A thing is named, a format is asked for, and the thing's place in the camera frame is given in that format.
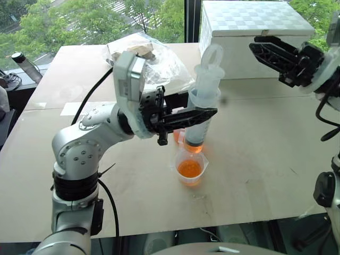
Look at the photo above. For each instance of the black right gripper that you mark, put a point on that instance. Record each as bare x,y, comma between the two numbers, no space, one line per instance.
308,66

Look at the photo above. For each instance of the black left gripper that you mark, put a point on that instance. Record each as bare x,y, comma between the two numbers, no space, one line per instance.
150,111

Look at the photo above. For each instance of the large clear plastic syringe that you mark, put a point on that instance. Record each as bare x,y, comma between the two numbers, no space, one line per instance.
203,130

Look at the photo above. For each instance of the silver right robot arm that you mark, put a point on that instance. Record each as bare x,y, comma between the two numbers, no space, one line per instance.
335,210

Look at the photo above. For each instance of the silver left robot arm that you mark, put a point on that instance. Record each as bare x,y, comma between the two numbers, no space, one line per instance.
77,148

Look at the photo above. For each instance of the clear plastic cup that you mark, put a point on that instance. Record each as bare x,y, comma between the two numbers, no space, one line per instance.
177,136

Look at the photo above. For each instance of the clear cup with spout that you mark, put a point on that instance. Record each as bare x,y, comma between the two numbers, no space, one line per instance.
189,172

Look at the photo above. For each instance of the white checkered box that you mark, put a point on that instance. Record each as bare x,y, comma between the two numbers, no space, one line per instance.
252,34

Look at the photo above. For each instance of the clear plastic bag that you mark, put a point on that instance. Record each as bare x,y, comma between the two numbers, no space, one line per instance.
164,66

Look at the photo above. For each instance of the beige wooden block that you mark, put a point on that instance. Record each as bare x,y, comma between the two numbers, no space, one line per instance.
140,49

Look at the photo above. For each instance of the grey robot torso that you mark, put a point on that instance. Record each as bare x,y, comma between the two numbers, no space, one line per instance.
212,249

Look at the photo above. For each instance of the grey bottle with black cap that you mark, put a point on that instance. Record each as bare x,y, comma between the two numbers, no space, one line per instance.
26,66

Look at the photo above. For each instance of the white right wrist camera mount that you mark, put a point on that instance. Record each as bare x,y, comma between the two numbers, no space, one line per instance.
328,66

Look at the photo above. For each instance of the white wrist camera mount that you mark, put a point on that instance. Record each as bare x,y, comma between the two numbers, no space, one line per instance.
127,77
328,66

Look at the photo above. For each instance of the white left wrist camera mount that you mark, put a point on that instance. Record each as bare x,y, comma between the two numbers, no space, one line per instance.
127,77

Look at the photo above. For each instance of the black window frame post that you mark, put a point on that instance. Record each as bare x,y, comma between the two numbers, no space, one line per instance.
190,21

